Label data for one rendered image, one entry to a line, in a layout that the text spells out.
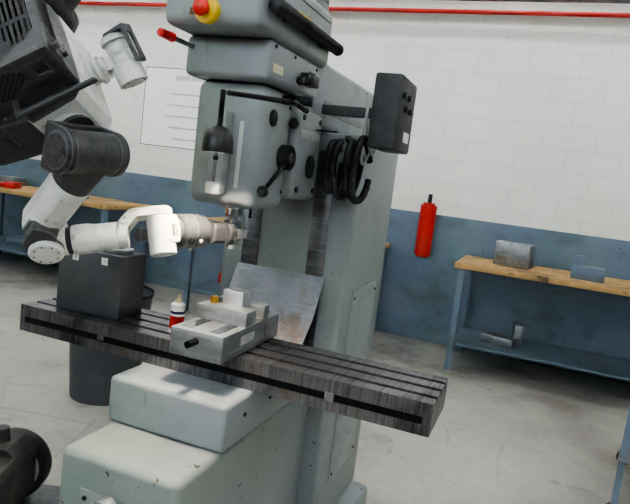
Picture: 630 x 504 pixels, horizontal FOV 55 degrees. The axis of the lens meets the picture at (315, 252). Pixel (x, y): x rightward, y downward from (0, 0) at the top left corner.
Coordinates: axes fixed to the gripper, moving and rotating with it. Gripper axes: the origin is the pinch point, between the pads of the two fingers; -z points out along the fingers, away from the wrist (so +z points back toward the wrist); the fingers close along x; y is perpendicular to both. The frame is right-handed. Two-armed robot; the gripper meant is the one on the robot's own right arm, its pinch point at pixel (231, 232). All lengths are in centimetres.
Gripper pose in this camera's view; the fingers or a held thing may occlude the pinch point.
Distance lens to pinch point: 168.4
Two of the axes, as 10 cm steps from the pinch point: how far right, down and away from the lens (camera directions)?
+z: -6.5, 0.0, -7.6
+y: -1.3, 9.8, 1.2
